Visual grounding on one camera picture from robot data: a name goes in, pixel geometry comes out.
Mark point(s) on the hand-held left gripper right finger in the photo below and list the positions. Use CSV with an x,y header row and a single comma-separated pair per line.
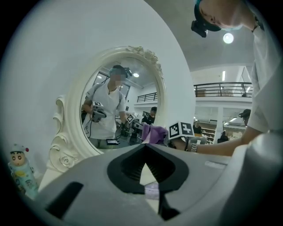
x,y
179,172

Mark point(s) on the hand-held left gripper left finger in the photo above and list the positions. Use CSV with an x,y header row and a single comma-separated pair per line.
x,y
115,172

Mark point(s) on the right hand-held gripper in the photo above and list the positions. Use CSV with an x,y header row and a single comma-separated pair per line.
x,y
181,130

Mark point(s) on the purple cloth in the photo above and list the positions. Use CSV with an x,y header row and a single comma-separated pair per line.
x,y
158,132

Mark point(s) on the white ornate vanity mirror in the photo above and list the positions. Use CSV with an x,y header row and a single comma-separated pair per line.
x,y
73,110

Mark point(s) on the person's right forearm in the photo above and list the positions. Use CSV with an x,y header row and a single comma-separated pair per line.
x,y
221,148

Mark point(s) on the black wrist band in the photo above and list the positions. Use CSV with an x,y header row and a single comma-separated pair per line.
x,y
186,144

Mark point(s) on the silver wristwatch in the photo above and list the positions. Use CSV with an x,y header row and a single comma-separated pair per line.
x,y
194,148

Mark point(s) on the purple patterned packet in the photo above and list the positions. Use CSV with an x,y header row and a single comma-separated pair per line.
x,y
152,191

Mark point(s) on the black balcony railing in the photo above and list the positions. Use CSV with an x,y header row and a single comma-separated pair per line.
x,y
221,89

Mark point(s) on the cartoon figure drink bottle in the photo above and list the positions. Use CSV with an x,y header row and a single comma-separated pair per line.
x,y
23,174

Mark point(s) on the white t-shirt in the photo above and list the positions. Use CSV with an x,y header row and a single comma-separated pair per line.
x,y
267,77

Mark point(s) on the round ceiling lamp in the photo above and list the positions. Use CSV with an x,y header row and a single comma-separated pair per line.
x,y
228,38

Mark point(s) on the black head-mounted camera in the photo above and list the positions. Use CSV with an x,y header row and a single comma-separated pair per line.
x,y
199,27

